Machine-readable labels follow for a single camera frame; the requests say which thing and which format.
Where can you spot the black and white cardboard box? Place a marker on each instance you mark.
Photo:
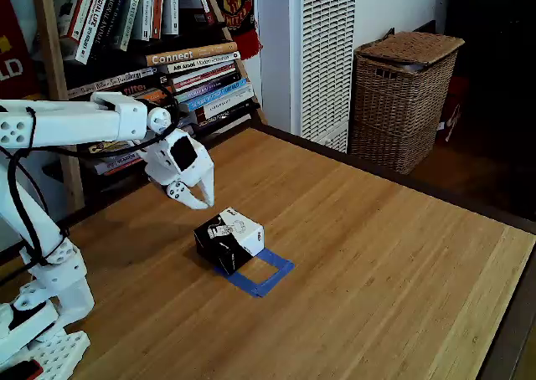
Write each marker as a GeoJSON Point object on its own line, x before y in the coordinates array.
{"type": "Point", "coordinates": [226, 237]}

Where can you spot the blue tape square target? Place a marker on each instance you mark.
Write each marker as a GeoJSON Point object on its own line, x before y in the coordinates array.
{"type": "Point", "coordinates": [272, 279]}

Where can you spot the red box beside basket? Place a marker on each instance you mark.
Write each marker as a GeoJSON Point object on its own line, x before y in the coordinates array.
{"type": "Point", "coordinates": [454, 104]}

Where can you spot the black book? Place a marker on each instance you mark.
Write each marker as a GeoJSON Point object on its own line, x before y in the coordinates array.
{"type": "Point", "coordinates": [228, 114]}

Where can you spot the white book with dark title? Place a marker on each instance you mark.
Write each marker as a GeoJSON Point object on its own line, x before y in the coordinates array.
{"type": "Point", "coordinates": [226, 104]}

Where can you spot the blue book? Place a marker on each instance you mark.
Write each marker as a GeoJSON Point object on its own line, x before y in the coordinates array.
{"type": "Point", "coordinates": [218, 96]}

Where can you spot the red and white striped book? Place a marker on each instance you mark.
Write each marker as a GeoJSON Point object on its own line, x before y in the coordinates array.
{"type": "Point", "coordinates": [201, 78]}

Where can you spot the white Modern Romance book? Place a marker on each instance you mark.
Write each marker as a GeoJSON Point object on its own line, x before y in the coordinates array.
{"type": "Point", "coordinates": [201, 63]}

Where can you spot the tan Connect book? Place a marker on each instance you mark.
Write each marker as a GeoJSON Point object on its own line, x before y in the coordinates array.
{"type": "Point", "coordinates": [188, 55]}

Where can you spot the long grey book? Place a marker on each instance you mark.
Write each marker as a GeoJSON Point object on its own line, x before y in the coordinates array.
{"type": "Point", "coordinates": [109, 82]}

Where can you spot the wooden ladder bookshelf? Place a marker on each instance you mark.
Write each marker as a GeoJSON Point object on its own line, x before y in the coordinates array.
{"type": "Point", "coordinates": [52, 62]}

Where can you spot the white Financial Life book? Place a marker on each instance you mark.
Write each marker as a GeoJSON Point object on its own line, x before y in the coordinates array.
{"type": "Point", "coordinates": [94, 20]}

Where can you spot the red football scarf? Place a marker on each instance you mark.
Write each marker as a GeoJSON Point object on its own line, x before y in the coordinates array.
{"type": "Point", "coordinates": [234, 3]}

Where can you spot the red poster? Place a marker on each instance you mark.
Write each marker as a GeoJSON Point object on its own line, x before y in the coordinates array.
{"type": "Point", "coordinates": [12, 62]}

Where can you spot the brown wicker basket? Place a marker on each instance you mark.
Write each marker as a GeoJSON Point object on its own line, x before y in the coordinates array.
{"type": "Point", "coordinates": [398, 104]}

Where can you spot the white wall heater grille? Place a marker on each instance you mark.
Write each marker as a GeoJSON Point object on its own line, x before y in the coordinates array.
{"type": "Point", "coordinates": [326, 62]}

